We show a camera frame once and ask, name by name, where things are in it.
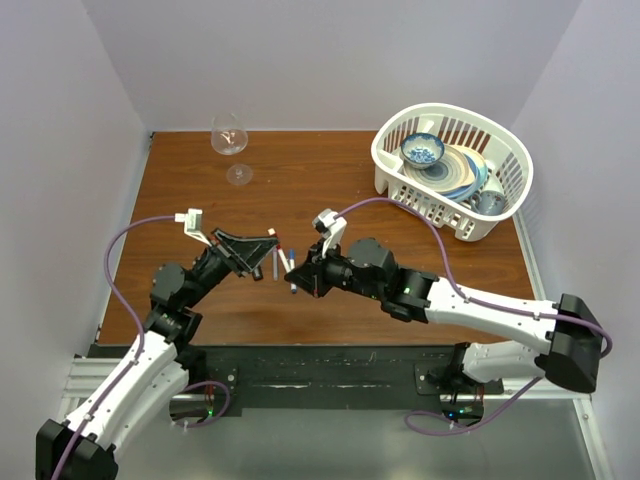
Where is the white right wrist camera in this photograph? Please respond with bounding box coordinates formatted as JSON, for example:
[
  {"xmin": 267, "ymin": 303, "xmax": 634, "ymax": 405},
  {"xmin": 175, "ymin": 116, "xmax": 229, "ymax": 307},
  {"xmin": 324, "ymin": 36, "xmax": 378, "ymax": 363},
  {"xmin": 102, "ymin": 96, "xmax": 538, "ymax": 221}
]
[{"xmin": 312, "ymin": 209, "xmax": 347, "ymax": 258}]

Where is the grey patterned mug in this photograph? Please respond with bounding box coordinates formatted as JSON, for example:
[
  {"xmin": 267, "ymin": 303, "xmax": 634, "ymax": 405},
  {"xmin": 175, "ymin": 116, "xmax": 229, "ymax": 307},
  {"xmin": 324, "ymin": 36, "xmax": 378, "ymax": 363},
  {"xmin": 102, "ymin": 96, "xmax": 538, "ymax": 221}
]
[{"xmin": 469, "ymin": 190, "xmax": 506, "ymax": 216}]

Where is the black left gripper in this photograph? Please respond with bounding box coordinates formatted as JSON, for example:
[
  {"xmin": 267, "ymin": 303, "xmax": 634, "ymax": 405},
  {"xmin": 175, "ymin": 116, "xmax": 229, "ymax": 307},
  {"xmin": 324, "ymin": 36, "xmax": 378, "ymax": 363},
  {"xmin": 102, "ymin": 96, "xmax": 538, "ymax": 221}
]
[{"xmin": 184, "ymin": 229, "xmax": 281, "ymax": 308}]

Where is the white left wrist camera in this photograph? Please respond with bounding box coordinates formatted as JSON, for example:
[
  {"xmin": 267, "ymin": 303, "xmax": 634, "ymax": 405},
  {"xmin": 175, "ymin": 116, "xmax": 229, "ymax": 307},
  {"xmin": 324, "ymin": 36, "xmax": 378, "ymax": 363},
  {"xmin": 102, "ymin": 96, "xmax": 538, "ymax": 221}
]
[{"xmin": 174, "ymin": 208, "xmax": 211, "ymax": 246}]

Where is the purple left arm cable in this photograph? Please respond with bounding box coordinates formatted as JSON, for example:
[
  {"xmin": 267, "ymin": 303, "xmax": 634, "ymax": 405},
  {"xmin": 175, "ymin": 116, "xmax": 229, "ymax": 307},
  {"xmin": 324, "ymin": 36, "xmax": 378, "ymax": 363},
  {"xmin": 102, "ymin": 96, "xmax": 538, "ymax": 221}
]
[{"xmin": 47, "ymin": 214, "xmax": 231, "ymax": 480}]

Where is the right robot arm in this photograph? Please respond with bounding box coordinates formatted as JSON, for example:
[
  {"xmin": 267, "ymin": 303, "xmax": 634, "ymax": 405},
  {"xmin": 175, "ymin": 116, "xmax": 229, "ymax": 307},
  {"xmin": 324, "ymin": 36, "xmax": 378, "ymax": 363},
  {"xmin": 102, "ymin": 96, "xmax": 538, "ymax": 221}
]
[{"xmin": 285, "ymin": 238, "xmax": 604, "ymax": 394}]

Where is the blue rimmed plate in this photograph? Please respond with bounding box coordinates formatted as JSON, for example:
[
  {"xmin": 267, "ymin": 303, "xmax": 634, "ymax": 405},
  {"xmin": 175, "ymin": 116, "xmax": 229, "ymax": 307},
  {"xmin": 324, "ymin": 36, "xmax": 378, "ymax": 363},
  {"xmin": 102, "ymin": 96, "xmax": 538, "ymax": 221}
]
[{"xmin": 444, "ymin": 146, "xmax": 489, "ymax": 203}]

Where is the white blue acrylic marker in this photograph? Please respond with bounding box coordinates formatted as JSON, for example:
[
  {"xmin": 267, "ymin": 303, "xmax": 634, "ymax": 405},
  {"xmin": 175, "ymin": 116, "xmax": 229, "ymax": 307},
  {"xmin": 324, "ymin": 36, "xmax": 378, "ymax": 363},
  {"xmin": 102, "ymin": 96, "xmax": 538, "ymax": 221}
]
[{"xmin": 288, "ymin": 248, "xmax": 297, "ymax": 294}]

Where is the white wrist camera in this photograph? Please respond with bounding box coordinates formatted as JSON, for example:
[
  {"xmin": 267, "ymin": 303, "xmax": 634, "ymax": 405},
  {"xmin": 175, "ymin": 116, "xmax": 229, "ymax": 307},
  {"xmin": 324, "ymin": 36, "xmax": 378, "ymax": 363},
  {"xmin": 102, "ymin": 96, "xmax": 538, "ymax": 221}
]
[
  {"xmin": 312, "ymin": 209, "xmax": 347, "ymax": 258},
  {"xmin": 174, "ymin": 208, "xmax": 211, "ymax": 246}
]

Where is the white plastic dish basket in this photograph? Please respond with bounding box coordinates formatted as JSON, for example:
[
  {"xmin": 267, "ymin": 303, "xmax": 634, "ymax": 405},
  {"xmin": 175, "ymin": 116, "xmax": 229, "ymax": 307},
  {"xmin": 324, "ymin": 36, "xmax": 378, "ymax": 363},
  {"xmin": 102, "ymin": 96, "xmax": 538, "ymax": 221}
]
[{"xmin": 370, "ymin": 103, "xmax": 534, "ymax": 242}]

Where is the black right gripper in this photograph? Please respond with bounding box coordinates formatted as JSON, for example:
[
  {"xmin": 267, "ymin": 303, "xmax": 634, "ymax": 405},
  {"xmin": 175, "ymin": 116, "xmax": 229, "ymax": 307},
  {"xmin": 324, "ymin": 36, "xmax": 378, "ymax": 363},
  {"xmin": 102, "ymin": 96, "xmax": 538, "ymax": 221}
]
[{"xmin": 286, "ymin": 234, "xmax": 384, "ymax": 299}]

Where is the striped beige plate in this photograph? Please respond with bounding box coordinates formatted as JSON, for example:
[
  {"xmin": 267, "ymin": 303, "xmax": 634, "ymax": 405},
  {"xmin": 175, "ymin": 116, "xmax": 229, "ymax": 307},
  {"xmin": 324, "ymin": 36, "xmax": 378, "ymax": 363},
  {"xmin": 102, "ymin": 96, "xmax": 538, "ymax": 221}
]
[{"xmin": 404, "ymin": 146, "xmax": 473, "ymax": 193}]

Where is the blue white patterned bowl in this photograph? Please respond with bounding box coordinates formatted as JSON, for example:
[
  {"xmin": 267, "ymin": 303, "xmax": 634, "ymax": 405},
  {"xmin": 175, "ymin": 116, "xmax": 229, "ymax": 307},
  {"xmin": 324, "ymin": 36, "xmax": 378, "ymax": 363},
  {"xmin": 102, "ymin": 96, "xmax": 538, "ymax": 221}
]
[{"xmin": 400, "ymin": 132, "xmax": 445, "ymax": 169}]

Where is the clear wine glass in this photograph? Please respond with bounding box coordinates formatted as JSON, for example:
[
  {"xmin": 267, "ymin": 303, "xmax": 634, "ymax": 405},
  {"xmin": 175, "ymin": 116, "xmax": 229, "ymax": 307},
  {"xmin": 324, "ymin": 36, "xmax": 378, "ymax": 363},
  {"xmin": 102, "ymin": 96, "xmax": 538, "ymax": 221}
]
[{"xmin": 210, "ymin": 113, "xmax": 253, "ymax": 186}]

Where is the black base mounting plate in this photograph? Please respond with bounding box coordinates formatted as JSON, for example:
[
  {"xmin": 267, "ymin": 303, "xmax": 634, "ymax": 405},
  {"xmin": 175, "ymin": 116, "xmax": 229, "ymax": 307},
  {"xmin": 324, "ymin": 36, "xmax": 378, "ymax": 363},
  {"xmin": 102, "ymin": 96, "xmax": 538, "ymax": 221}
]
[{"xmin": 169, "ymin": 368, "xmax": 485, "ymax": 427}]

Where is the black table edge rail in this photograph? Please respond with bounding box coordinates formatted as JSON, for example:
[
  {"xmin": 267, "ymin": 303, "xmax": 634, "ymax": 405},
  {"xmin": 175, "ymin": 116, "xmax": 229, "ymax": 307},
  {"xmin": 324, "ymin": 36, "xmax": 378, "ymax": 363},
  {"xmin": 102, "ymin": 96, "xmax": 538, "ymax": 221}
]
[{"xmin": 74, "ymin": 343, "xmax": 506, "ymax": 401}]

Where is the white red marker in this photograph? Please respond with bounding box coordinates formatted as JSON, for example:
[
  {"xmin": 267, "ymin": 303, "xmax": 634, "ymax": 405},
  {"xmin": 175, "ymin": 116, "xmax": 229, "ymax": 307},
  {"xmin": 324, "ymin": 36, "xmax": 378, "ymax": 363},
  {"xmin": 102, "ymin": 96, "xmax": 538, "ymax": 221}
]
[{"xmin": 277, "ymin": 246, "xmax": 290, "ymax": 273}]

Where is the green highlighter with black body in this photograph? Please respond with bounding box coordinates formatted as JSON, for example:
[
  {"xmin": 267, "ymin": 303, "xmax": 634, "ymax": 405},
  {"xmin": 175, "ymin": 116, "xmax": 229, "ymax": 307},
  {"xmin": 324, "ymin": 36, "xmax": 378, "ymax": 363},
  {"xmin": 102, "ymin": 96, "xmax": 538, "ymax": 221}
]
[{"xmin": 252, "ymin": 267, "xmax": 264, "ymax": 281}]

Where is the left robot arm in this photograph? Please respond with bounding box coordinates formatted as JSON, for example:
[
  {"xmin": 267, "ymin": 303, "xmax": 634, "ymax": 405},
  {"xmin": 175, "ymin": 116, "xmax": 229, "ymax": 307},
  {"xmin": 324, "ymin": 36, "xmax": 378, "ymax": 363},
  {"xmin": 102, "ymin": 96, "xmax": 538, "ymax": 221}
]
[{"xmin": 35, "ymin": 229, "xmax": 278, "ymax": 479}]

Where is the purple highlighter pen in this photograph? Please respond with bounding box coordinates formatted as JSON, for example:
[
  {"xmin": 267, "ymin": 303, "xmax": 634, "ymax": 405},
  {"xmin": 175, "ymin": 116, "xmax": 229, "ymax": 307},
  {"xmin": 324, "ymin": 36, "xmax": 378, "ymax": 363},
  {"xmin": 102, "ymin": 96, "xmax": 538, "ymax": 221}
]
[{"xmin": 271, "ymin": 248, "xmax": 279, "ymax": 281}]

